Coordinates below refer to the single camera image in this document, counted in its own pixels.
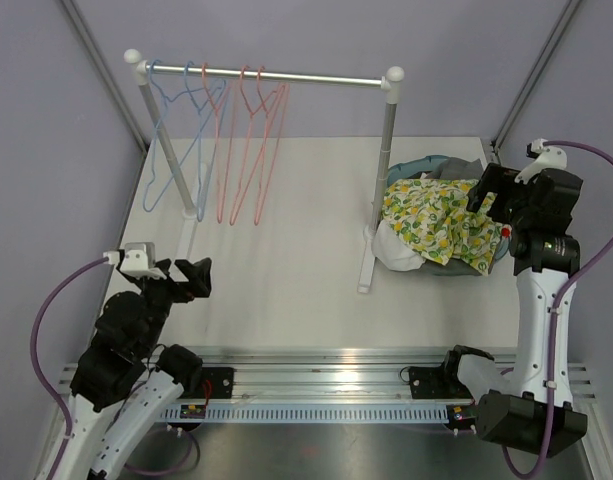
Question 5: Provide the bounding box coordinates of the white slotted cable duct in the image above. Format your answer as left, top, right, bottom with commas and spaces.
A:
158, 404, 448, 424

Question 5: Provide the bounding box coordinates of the blue plastic basket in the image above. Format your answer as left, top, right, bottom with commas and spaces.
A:
385, 153, 510, 279

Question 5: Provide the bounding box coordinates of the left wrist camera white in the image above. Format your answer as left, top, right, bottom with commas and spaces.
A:
103, 242, 166, 280

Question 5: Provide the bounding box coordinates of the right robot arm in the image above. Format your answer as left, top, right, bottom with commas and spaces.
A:
439, 165, 588, 458

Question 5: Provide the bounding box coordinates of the plain grey skirt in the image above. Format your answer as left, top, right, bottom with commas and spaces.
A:
421, 157, 483, 277

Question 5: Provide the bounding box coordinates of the frame post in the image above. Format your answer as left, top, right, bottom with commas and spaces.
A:
490, 0, 585, 158
57, 0, 148, 154

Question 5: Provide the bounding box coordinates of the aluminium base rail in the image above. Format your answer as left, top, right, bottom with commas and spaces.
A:
55, 347, 600, 404

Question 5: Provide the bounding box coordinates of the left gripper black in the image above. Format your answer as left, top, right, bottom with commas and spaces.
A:
132, 257, 211, 354

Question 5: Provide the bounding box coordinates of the blue wire hanger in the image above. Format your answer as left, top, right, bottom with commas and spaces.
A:
183, 61, 227, 222
141, 60, 195, 217

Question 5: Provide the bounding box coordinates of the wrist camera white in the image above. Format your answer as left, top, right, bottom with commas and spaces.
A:
514, 138, 567, 185
103, 242, 166, 280

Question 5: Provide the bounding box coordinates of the clothes rack silver white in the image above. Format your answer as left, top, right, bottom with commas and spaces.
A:
124, 49, 405, 294

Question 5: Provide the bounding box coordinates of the right frame post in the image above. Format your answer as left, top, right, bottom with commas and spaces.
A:
490, 0, 585, 158

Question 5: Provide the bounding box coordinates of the left frame post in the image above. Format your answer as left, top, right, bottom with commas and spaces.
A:
57, 0, 148, 154

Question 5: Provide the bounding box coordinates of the pink wire hanger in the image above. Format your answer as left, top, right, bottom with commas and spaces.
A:
229, 66, 284, 226
198, 79, 231, 222
253, 66, 290, 226

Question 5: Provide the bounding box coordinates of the lemon print skirt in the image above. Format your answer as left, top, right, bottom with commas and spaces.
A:
372, 178, 503, 276

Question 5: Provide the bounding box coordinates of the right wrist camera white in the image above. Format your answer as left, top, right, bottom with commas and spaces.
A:
514, 138, 567, 185

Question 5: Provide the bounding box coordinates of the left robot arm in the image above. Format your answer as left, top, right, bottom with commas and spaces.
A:
30, 246, 212, 479

